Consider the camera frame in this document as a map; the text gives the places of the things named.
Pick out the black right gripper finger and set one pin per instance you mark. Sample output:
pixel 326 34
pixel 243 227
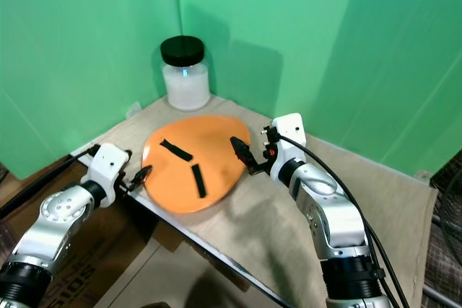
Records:
pixel 242 151

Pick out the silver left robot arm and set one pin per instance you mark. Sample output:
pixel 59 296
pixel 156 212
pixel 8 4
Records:
pixel 58 214

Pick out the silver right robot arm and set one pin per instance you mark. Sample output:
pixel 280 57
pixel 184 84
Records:
pixel 332 214

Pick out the orange oval plate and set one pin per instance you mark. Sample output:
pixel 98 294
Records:
pixel 209 138

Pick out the long black strip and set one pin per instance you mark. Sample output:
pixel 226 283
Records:
pixel 176 150

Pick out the short black strip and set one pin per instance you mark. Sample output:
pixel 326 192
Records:
pixel 198 181

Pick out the small white table clip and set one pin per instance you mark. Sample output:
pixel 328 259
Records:
pixel 133 110

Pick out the white jar with black lid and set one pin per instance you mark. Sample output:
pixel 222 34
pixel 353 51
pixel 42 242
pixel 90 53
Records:
pixel 185 88

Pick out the beige top table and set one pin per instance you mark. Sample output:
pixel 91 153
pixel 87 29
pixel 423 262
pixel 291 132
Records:
pixel 267 243

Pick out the green backdrop board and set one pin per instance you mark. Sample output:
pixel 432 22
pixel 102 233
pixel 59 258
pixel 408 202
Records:
pixel 79 48
pixel 317 34

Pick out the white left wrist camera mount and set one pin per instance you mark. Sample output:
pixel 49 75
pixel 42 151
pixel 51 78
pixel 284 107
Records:
pixel 108 164

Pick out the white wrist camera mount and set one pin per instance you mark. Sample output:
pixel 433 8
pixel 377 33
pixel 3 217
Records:
pixel 289 131
pixel 108 164

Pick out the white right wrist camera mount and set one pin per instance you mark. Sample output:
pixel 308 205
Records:
pixel 289 131

